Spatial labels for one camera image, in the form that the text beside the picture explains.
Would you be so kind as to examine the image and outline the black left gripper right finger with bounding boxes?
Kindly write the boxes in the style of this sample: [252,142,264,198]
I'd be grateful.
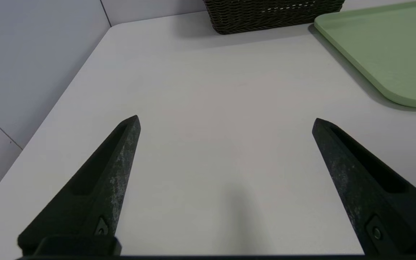
[312,118,416,257]

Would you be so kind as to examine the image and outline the light green plastic tray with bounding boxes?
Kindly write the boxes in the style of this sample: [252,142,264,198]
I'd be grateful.
[314,0,416,108]

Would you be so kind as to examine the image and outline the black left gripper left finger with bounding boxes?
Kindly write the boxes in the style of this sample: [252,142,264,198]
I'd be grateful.
[17,115,141,257]

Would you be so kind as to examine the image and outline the dark brown wicker basket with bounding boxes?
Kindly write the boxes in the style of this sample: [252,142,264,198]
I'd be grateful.
[203,0,346,35]

